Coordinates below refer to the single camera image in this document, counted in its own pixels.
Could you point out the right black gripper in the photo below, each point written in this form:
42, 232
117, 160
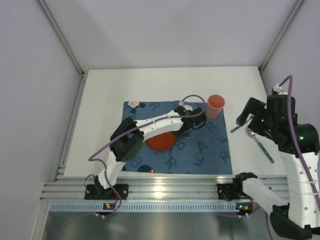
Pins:
249, 111

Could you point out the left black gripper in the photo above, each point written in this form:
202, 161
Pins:
198, 118

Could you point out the pink plastic cup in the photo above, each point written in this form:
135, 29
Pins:
215, 104

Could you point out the red plastic plate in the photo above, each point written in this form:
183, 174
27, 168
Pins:
161, 142

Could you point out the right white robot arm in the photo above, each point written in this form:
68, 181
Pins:
299, 217

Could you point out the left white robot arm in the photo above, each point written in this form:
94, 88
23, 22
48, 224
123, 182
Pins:
127, 140

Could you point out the silver metal spoon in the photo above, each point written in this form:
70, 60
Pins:
252, 135

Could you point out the green-handled fork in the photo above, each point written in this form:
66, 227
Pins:
239, 126

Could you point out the right aluminium frame post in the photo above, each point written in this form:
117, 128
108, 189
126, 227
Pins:
297, 6

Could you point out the aluminium frame post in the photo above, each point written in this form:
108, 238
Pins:
58, 32
297, 6

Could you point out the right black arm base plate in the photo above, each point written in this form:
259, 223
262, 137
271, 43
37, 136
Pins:
228, 192

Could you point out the aluminium mounting rail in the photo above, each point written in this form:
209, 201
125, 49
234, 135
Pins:
150, 188

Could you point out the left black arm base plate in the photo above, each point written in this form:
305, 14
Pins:
92, 193

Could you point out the perforated cable duct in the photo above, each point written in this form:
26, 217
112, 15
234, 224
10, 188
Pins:
148, 207

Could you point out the left aluminium frame post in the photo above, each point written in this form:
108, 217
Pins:
58, 32

